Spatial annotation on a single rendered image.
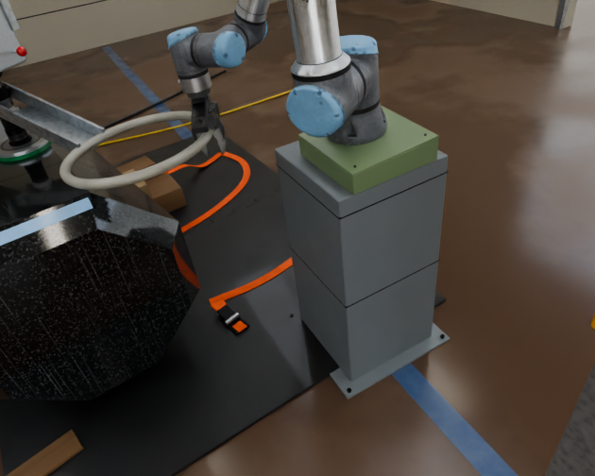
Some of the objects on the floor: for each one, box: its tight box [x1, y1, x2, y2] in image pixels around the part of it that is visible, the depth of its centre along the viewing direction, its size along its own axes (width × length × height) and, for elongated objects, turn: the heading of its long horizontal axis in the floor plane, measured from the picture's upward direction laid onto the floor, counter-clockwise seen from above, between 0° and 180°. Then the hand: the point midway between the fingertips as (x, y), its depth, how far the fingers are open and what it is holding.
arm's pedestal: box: [275, 141, 450, 400], centre depth 179 cm, size 50×50×85 cm
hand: (214, 152), depth 153 cm, fingers closed on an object, 4 cm apart
